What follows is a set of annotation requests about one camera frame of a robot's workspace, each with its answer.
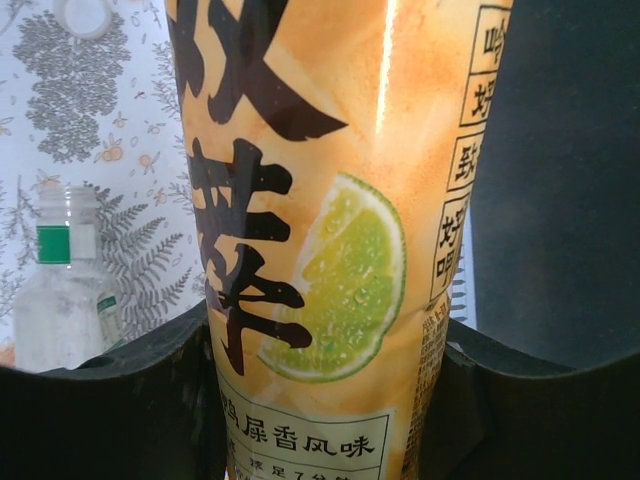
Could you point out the white bottle cap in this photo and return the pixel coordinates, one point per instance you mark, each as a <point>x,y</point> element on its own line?
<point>82,20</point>

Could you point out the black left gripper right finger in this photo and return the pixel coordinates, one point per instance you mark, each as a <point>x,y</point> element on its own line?
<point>540,425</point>

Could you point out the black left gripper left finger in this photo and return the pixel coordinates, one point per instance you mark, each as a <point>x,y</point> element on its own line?
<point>100,425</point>

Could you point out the clear plastic bottle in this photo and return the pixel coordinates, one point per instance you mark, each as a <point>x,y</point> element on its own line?
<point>60,300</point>

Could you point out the orange tea bottle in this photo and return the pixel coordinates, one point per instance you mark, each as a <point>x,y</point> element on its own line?
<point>350,150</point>

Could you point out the floral table mat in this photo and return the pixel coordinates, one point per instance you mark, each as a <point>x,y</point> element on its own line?
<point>75,100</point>

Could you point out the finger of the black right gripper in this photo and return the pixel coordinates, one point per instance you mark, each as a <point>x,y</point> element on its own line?
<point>565,175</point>

